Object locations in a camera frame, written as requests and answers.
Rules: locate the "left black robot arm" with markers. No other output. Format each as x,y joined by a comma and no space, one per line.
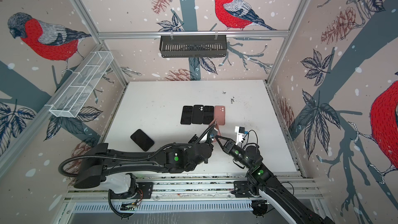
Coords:
101,162

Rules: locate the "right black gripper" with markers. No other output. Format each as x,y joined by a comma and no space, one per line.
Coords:
228,148

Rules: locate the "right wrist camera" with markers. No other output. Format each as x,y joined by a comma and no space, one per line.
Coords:
240,134

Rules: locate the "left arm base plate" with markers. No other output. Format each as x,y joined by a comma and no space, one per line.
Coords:
140,191

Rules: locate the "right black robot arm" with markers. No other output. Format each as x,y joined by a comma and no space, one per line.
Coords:
290,208

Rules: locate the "white mesh wall tray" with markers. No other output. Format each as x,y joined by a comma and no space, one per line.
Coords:
73,98

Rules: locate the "black wire wall basket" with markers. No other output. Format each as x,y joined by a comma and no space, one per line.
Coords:
193,46

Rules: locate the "black bare phone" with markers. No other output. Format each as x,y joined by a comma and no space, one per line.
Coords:
208,114

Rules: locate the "purple phone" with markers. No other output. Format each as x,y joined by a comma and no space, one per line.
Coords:
186,116

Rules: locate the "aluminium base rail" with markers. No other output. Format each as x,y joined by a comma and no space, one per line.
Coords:
220,187

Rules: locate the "pink phone case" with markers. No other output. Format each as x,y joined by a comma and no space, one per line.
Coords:
220,114

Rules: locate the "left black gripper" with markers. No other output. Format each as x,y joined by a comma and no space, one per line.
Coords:
211,150

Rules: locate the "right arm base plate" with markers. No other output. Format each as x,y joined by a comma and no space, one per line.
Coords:
242,189

